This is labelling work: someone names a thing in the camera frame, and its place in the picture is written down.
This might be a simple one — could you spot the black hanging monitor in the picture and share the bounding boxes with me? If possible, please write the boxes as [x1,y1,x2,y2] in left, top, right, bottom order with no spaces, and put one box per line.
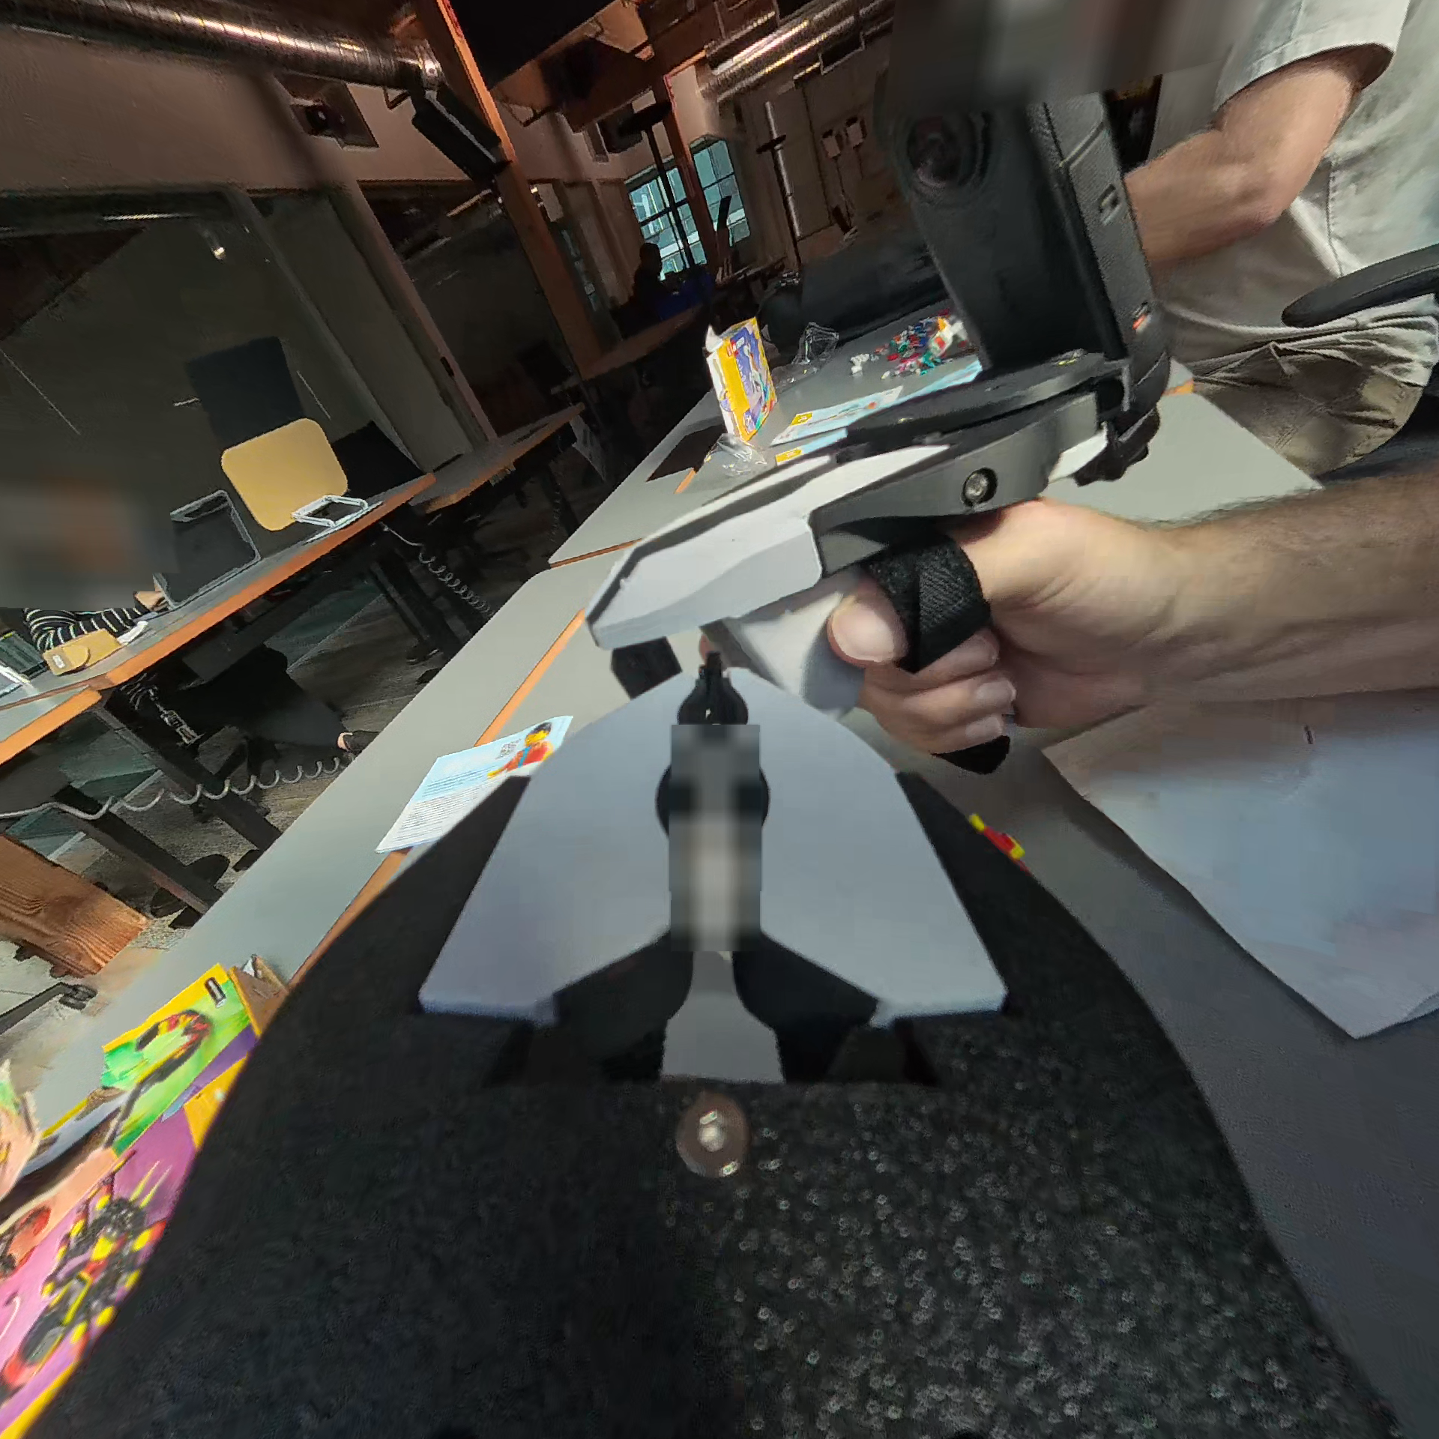
[409,84,511,183]

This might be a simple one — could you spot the white blue instruction leaflet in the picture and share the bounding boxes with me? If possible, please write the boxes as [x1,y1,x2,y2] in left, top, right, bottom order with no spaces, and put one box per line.
[376,712,577,853]

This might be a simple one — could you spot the wooden support post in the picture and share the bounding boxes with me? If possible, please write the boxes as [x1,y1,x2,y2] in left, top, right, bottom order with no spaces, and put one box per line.
[412,0,613,378]

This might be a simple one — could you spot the colourful lego pile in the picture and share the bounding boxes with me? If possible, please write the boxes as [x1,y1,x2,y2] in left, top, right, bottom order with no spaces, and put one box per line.
[873,312,983,375]

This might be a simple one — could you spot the person's right hand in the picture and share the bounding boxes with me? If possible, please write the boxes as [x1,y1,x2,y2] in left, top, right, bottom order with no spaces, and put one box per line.
[823,495,1265,759]

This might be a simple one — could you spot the large plain white paper bag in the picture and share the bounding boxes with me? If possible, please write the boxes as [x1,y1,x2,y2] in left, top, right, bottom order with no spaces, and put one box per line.
[1041,694,1439,1043]

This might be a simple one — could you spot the dark framed window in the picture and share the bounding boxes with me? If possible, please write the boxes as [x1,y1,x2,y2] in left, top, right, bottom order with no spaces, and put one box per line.
[623,137,756,277]

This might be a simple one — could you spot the small yellow white box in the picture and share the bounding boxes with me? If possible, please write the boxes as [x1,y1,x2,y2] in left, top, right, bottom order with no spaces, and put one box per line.
[702,317,780,447]

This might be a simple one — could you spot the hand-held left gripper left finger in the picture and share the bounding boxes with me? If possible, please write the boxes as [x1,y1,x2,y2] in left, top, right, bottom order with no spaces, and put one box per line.
[419,671,690,1024]

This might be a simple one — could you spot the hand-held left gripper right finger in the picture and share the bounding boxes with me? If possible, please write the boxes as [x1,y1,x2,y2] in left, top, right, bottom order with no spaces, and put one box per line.
[748,671,1008,1024]

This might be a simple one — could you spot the long ceiling duct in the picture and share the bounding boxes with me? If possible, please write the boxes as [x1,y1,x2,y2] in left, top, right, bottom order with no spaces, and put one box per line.
[0,0,443,91]

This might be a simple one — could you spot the small black lego piece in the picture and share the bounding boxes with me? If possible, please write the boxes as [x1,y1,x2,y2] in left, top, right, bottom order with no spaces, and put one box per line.
[676,651,751,728]

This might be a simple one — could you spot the colourful cardboard lego box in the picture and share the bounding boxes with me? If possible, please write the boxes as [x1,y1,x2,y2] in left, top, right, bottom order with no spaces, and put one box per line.
[0,961,289,1439]

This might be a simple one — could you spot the wooden seat chair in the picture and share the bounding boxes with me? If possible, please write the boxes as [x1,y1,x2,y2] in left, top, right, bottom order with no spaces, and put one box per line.
[219,416,376,536]

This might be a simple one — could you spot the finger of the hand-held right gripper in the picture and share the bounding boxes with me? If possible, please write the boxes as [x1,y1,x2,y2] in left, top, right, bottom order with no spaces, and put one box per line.
[585,443,959,654]

